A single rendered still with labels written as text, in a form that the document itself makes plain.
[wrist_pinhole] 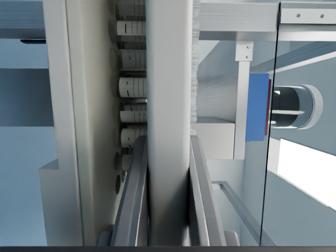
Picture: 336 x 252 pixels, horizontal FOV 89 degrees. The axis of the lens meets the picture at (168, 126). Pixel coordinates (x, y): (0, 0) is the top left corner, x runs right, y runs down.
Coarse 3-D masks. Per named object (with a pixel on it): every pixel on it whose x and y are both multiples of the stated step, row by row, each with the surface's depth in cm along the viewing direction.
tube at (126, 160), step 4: (116, 152) 12; (120, 152) 12; (124, 152) 12; (128, 152) 12; (116, 156) 12; (120, 156) 12; (124, 156) 12; (128, 156) 12; (116, 160) 12; (120, 160) 12; (124, 160) 12; (128, 160) 12; (116, 164) 12; (120, 164) 12; (124, 164) 12; (128, 164) 12; (116, 168) 12; (120, 168) 12; (124, 168) 12
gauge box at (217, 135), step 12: (204, 120) 53; (216, 120) 53; (204, 132) 47; (216, 132) 48; (228, 132) 48; (204, 144) 48; (216, 144) 48; (228, 144) 48; (204, 156) 48; (216, 156) 48; (228, 156) 49
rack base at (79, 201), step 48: (48, 0) 7; (96, 0) 9; (48, 48) 7; (96, 48) 9; (96, 96) 9; (96, 144) 9; (48, 192) 8; (96, 192) 9; (48, 240) 8; (96, 240) 9
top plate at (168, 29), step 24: (168, 0) 7; (168, 24) 7; (168, 48) 7; (168, 72) 7; (168, 96) 7; (168, 120) 8; (168, 144) 8; (168, 168) 8; (168, 192) 8; (168, 216) 8; (168, 240) 8
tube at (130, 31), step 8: (112, 24) 10; (120, 24) 10; (128, 24) 10; (136, 24) 10; (144, 24) 11; (192, 24) 11; (112, 32) 11; (120, 32) 11; (128, 32) 11; (136, 32) 11; (144, 32) 11; (192, 32) 11; (112, 40) 11; (120, 40) 11; (128, 40) 11; (136, 40) 11; (144, 40) 11; (192, 40) 11
